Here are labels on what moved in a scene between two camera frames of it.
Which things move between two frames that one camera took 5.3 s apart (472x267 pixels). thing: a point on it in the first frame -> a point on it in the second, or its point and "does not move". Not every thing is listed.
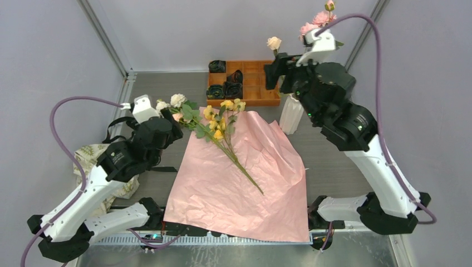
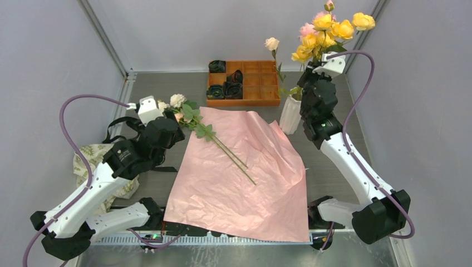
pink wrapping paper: (250, 183) does not move
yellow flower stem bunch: (219, 130) -> (328, 35)
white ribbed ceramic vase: (291, 114) does not move
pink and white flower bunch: (184, 110) does not move
